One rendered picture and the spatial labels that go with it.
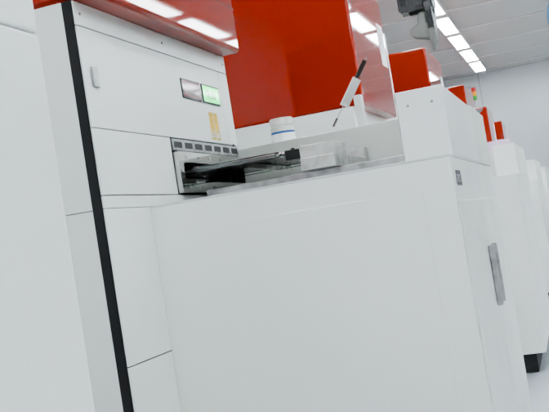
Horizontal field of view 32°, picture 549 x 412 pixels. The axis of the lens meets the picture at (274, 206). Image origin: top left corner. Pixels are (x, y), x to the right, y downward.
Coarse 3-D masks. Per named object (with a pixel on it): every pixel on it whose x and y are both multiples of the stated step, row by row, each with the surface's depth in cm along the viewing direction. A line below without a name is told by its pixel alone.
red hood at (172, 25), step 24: (48, 0) 181; (96, 0) 183; (120, 0) 188; (144, 0) 199; (168, 0) 212; (192, 0) 227; (216, 0) 244; (144, 24) 207; (168, 24) 212; (192, 24) 224; (216, 24) 241; (216, 48) 245
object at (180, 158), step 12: (180, 156) 214; (192, 156) 221; (204, 156) 229; (216, 156) 237; (228, 156) 245; (180, 168) 213; (180, 180) 213; (240, 180) 255; (180, 192) 213; (192, 192) 218; (204, 192) 225
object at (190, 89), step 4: (184, 80) 226; (184, 84) 226; (188, 84) 229; (192, 84) 231; (196, 84) 234; (184, 88) 226; (188, 88) 228; (192, 88) 231; (196, 88) 233; (184, 92) 225; (188, 92) 228; (192, 92) 230; (196, 92) 233; (188, 96) 227; (192, 96) 230; (196, 96) 232; (200, 96) 235
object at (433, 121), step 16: (400, 96) 187; (416, 96) 186; (432, 96) 185; (448, 96) 193; (400, 112) 187; (416, 112) 186; (432, 112) 186; (448, 112) 188; (464, 112) 221; (400, 128) 187; (416, 128) 186; (432, 128) 186; (448, 128) 185; (464, 128) 214; (416, 144) 187; (432, 144) 186; (448, 144) 185; (464, 144) 209
